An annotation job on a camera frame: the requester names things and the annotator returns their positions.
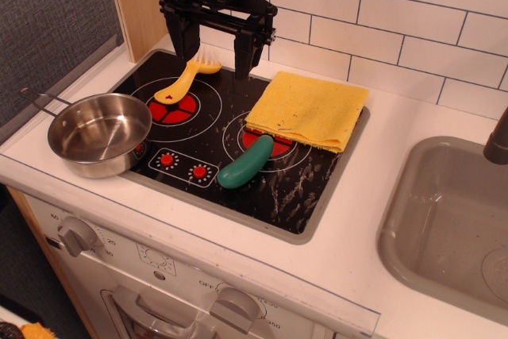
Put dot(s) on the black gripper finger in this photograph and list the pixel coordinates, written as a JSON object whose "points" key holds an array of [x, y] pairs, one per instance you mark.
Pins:
{"points": [[248, 46], [183, 31]]}

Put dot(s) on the green toy squash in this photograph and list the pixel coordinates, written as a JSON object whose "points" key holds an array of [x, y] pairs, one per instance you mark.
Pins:
{"points": [[247, 165]]}

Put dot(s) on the silver metal pot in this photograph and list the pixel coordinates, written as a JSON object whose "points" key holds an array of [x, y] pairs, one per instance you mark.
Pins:
{"points": [[98, 136]]}

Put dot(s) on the yellow dish brush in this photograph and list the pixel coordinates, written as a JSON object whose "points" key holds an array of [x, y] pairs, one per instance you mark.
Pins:
{"points": [[205, 61]]}

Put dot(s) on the wooden side panel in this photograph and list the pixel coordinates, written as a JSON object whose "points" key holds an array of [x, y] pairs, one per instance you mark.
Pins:
{"points": [[142, 25]]}

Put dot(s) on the yellow folded cloth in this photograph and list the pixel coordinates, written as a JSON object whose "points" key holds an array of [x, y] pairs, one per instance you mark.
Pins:
{"points": [[316, 112]]}

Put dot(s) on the red left stove knob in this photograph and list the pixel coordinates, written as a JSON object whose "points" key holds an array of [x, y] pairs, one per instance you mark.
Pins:
{"points": [[166, 160]]}

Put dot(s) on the red stove knob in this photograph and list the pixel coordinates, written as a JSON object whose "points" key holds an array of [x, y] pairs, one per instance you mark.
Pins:
{"points": [[166, 160], [200, 172]]}

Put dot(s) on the red right stove knob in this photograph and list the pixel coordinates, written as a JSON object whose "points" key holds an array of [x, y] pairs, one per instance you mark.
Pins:
{"points": [[200, 172]]}

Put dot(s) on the grey timer knob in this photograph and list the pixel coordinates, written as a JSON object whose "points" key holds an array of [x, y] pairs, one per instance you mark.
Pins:
{"points": [[76, 235]]}

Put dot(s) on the grey oven temperature knob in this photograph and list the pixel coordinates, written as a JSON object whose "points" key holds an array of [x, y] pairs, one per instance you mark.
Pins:
{"points": [[236, 309]]}

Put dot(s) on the grey sink basin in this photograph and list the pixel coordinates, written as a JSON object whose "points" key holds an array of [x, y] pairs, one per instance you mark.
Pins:
{"points": [[444, 231]]}

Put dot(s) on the grey faucet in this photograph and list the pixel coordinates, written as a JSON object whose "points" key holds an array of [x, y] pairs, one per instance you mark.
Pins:
{"points": [[496, 148]]}

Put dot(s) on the orange object bottom left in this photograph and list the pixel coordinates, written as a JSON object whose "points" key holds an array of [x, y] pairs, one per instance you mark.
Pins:
{"points": [[27, 331]]}

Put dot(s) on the grey oven door handle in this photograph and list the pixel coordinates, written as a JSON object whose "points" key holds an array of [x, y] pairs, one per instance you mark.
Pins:
{"points": [[140, 322]]}

